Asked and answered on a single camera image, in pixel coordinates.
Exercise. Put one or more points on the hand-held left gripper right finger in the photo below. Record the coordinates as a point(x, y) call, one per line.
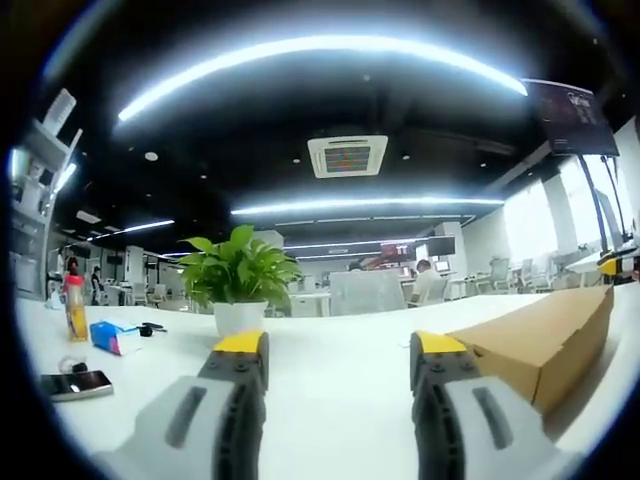
point(450, 400)

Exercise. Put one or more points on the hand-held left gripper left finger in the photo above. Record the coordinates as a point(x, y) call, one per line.
point(220, 400)

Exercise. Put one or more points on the brown cardboard shoe box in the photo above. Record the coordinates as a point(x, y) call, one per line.
point(542, 340)

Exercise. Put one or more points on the black monitor stand pole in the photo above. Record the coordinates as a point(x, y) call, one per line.
point(602, 205)

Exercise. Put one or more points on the white plant pot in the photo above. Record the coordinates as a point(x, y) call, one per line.
point(239, 317)

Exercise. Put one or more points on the black small gadget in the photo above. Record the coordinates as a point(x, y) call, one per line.
point(150, 329)

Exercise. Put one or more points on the blue tissue pack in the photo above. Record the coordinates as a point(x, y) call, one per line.
point(112, 337)

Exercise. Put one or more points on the green potted plant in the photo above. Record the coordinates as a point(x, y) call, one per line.
point(235, 267)

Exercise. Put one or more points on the grey desk partition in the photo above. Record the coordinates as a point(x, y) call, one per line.
point(367, 294)

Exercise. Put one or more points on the silver smartphone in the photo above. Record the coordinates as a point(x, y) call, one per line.
point(75, 385)

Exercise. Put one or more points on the dark hanging screen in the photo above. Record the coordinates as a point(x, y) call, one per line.
point(575, 117)

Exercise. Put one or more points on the yellow drink bottle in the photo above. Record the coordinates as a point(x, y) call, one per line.
point(75, 310)

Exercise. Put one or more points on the straight ceiling light strip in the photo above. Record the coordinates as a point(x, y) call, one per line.
point(367, 204)

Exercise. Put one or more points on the ceiling air conditioner vent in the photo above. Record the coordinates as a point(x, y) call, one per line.
point(347, 156)

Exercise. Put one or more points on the white shelf unit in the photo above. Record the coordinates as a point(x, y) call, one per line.
point(37, 195)

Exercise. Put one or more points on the curved ceiling light strip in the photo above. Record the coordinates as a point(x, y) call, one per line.
point(310, 65)

